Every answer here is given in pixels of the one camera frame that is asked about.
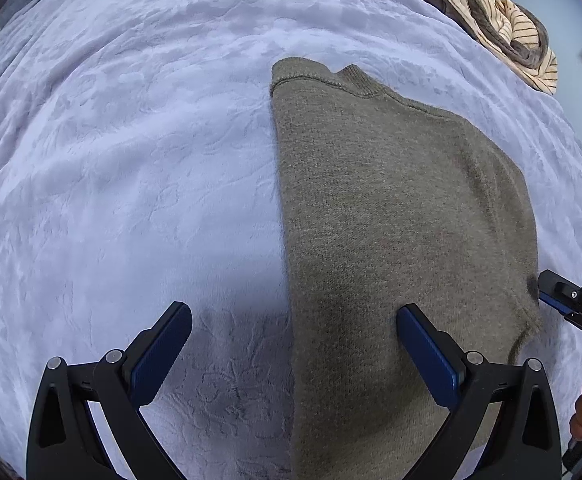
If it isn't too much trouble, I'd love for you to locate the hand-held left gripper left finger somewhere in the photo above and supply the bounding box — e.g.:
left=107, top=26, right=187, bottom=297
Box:
left=26, top=301, right=194, bottom=480

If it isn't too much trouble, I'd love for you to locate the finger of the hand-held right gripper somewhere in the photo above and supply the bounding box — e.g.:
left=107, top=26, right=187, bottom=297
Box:
left=537, top=269, right=579, bottom=318

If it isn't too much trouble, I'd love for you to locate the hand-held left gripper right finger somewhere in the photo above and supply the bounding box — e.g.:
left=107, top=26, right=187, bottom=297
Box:
left=397, top=303, right=562, bottom=480

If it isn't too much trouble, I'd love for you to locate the olive knit sweater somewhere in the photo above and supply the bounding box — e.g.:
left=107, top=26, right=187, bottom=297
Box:
left=270, top=57, right=545, bottom=480

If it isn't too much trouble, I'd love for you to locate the lavender plush bed blanket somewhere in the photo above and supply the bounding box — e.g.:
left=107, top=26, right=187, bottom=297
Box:
left=0, top=0, right=582, bottom=480

